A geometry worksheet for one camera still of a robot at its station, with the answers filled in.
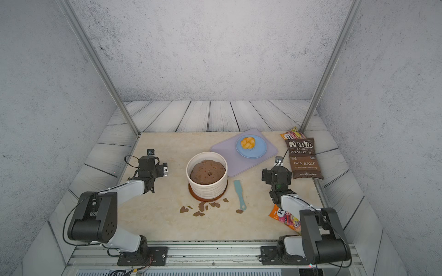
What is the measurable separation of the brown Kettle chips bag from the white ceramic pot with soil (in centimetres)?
43

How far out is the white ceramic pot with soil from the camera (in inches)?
33.7

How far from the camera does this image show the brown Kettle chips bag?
982 millimetres
